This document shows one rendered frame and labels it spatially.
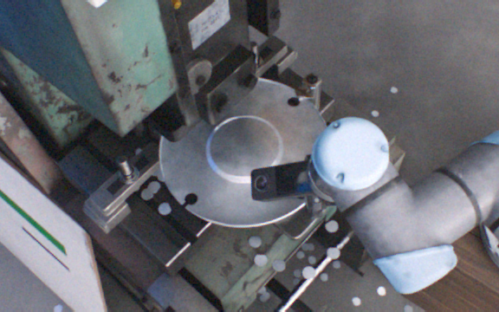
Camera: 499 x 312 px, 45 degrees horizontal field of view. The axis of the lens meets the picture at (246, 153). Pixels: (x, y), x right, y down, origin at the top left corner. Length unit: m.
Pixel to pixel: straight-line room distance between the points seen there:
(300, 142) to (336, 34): 1.22
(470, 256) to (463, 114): 0.72
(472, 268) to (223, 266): 0.61
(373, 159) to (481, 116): 1.48
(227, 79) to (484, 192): 0.39
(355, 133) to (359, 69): 1.50
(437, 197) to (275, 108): 0.47
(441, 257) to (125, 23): 0.40
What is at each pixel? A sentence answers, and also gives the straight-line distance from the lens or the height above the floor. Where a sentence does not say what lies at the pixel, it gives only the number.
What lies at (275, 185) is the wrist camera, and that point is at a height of 0.93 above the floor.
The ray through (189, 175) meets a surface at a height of 0.78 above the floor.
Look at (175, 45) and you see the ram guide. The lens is 0.71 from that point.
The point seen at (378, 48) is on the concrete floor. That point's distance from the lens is 2.18.
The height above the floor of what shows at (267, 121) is 0.78.
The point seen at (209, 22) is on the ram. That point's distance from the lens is 0.81.
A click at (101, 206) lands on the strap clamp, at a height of 0.75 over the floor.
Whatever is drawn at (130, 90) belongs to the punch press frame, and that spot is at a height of 1.12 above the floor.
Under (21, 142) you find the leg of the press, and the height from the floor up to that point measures 0.72.
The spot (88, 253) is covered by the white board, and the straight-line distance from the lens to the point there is 1.31.
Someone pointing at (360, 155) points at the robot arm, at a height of 1.13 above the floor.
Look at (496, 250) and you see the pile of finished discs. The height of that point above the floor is 0.39.
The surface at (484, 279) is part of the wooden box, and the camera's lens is 1.45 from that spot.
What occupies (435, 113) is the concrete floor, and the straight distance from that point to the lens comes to 2.05.
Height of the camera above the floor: 1.66
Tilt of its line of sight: 60 degrees down
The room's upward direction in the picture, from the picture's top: 6 degrees counter-clockwise
